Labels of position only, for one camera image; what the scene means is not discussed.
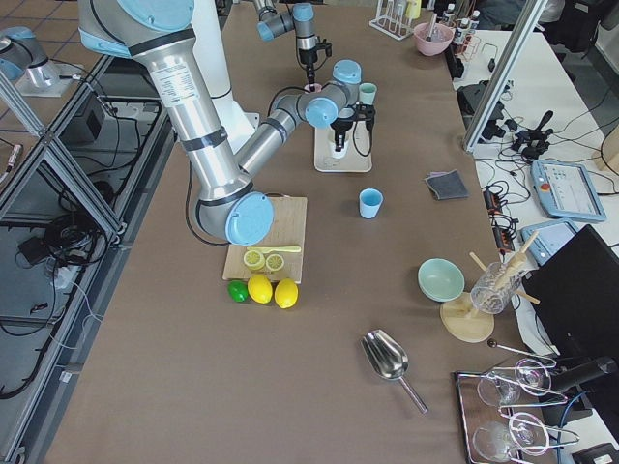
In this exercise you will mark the blue cup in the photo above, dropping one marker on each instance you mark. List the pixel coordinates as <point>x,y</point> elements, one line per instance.
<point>370,202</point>

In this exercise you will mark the green bowl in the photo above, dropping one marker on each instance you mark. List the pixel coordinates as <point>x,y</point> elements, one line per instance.
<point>440,280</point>

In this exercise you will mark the clear glass on stand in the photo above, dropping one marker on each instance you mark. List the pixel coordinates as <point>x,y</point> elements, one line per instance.
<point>495,288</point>

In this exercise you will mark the wooden cup tree stand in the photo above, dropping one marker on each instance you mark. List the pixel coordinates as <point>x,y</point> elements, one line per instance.
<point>470,317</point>

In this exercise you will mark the wooden cutting board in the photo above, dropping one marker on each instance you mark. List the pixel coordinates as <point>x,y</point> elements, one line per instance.
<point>288,229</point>

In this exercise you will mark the whole yellow lemon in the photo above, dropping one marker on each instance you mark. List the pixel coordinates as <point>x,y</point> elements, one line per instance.
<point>260,289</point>
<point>286,293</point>

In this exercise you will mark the cream rabbit tray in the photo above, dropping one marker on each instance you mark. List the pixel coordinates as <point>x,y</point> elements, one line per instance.
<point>354,156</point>

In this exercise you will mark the yellow plastic knife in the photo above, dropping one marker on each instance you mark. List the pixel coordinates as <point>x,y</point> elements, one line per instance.
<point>275,249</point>

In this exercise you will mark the metal scoop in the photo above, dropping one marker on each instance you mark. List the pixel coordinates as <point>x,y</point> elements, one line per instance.
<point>390,362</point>

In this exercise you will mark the blue teach pendant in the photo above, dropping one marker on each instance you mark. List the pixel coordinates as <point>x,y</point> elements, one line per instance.
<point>565,190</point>
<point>552,236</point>

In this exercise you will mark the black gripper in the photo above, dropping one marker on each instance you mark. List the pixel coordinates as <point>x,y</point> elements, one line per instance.
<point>340,127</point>
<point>308,57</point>

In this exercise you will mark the lemon half slice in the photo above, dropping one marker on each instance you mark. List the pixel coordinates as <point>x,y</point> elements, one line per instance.
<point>254,260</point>
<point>274,262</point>

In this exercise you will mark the pink cup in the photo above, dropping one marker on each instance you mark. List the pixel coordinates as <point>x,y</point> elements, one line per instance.
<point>312,88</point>

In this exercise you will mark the wine glass rack tray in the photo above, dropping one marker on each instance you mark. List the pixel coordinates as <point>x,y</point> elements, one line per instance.
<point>501,413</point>

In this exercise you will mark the pink bowl with ice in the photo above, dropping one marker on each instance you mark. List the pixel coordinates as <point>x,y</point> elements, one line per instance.
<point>434,43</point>

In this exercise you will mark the green cup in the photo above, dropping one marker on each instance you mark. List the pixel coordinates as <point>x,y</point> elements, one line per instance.
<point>367,93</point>

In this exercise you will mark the metal tube in bowl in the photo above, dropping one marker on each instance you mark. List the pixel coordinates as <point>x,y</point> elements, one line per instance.
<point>430,28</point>

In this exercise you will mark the yellow cup on rack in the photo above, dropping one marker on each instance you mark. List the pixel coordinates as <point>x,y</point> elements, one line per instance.
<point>413,9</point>

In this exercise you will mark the green lime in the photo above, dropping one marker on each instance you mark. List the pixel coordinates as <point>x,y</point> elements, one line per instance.
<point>238,291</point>

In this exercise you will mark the grey folded cloth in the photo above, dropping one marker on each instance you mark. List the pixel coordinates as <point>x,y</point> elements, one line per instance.
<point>446,185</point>

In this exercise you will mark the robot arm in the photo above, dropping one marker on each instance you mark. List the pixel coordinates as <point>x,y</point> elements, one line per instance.
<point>299,19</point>
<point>179,43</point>

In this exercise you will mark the aluminium frame post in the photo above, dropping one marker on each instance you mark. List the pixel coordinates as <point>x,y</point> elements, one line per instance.
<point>527,20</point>

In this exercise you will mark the white wire cup rack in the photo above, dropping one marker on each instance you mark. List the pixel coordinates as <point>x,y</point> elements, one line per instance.
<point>390,19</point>

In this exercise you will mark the cream yellow cup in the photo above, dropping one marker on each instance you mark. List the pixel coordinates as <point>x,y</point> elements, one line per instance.
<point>338,149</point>

